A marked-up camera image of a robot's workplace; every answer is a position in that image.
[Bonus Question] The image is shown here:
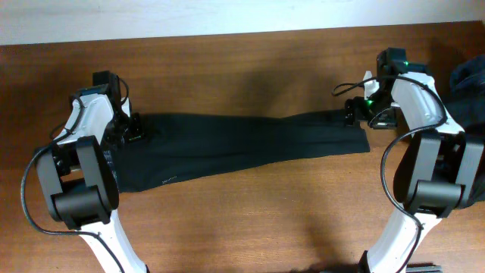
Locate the dark clothes pile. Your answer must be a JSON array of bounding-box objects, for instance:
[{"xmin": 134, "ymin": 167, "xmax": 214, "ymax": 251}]
[{"xmin": 443, "ymin": 55, "xmax": 484, "ymax": 143}]

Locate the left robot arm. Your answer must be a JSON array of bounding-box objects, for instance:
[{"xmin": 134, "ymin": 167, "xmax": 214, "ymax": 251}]
[{"xmin": 28, "ymin": 71, "xmax": 149, "ymax": 272}]

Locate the black leggings red waistband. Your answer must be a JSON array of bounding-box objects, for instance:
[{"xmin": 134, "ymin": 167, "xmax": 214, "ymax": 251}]
[{"xmin": 105, "ymin": 110, "xmax": 370, "ymax": 193}]

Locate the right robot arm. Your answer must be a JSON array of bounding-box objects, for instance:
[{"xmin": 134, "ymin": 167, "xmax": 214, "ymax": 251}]
[{"xmin": 357, "ymin": 59, "xmax": 484, "ymax": 272}]

